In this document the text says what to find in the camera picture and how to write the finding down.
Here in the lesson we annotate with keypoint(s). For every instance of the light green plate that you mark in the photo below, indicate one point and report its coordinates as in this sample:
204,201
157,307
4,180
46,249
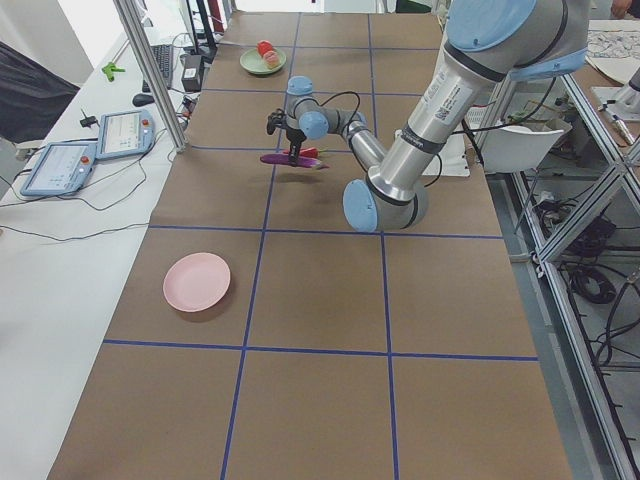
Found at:
252,63

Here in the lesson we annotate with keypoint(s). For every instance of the near blue teach pendant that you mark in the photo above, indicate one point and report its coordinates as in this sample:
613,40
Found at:
62,168

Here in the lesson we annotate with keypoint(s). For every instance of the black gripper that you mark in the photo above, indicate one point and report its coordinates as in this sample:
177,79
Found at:
294,135

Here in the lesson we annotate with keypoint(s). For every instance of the white chair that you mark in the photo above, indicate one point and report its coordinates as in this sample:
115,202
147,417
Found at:
518,148

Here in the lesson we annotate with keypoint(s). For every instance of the black keyboard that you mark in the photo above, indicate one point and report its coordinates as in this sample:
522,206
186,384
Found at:
164,57

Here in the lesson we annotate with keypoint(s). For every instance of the black power adapter box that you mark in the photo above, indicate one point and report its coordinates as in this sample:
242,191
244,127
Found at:
192,74

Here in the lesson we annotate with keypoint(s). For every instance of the purple eggplant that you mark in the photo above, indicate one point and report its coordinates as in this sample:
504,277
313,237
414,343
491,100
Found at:
299,162

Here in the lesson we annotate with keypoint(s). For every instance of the red chili pepper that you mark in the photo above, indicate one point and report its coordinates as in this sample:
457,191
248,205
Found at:
311,152

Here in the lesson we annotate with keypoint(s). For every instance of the seated person in black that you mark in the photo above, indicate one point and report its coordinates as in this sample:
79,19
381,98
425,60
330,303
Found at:
32,97

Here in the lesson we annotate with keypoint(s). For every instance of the far blue teach pendant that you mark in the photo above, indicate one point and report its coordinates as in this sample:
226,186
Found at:
125,134

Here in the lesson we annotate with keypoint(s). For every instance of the yellow pink peach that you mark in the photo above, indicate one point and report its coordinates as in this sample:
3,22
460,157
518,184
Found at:
271,59

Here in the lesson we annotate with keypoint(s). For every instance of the black computer mouse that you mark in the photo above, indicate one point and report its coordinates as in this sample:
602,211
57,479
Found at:
141,99

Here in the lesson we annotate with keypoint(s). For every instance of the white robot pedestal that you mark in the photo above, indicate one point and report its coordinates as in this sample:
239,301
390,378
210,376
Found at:
452,161

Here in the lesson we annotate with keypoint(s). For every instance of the pink plate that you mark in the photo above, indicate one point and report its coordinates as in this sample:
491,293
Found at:
196,282

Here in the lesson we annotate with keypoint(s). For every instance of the aluminium frame post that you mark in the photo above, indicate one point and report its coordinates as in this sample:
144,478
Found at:
135,33

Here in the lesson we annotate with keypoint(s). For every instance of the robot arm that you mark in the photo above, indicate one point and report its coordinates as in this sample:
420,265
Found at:
486,41

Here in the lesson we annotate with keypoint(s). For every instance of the green toy object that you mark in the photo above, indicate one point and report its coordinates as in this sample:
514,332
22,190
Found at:
110,70

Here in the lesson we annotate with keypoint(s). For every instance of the blue teach pendant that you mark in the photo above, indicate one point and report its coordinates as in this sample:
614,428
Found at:
62,168
125,134

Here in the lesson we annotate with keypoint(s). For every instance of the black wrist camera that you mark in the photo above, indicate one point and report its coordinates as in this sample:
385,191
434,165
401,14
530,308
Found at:
276,120

